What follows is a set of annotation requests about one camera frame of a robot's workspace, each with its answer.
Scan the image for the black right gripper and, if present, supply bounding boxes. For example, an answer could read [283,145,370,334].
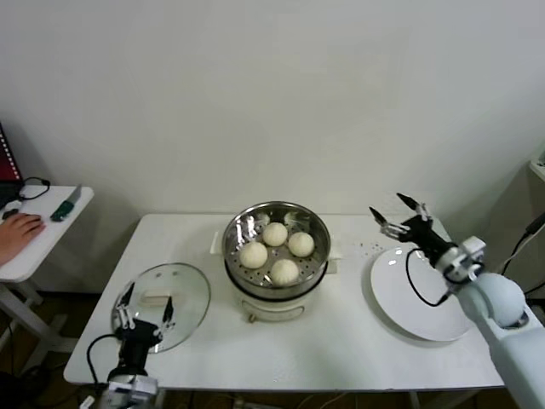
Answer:
[368,192,460,262]

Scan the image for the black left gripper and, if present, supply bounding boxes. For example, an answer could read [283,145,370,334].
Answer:
[114,281,176,371]

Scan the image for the round glass pot lid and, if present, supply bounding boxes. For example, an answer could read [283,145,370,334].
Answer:
[111,262,211,354]

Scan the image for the white steamed baozi bun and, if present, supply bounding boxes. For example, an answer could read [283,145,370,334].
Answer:
[239,241,269,269]
[270,258,300,287]
[261,221,290,247]
[288,232,316,258]

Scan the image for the perforated steel steamer basket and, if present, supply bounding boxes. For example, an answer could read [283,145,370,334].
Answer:
[221,200,331,299]

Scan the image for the person's bare hand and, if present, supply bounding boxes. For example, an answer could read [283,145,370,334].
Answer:
[0,211,47,265]

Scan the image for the white round plate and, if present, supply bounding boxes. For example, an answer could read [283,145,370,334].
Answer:
[369,247,473,342]

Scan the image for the white side table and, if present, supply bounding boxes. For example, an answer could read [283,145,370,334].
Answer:
[0,186,95,372]

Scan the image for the white electric cooker pot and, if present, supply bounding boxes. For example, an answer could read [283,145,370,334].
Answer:
[208,229,344,324]

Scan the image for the white shelf edge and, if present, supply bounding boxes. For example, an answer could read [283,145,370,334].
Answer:
[527,157,545,188]

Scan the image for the laptop with red screen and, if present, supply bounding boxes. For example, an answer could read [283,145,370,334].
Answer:
[0,123,25,210]

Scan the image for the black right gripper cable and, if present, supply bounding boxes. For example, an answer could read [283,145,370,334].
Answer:
[404,249,452,307]

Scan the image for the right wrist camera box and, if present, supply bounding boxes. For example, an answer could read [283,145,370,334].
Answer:
[433,236,486,285]

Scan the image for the green handled knife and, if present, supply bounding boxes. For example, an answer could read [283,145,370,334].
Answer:
[49,184,83,223]

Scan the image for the black power cable with plug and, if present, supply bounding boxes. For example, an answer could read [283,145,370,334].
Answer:
[500,212,545,299]

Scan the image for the thin black looped cable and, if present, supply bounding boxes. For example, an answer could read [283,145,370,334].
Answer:
[17,177,51,201]

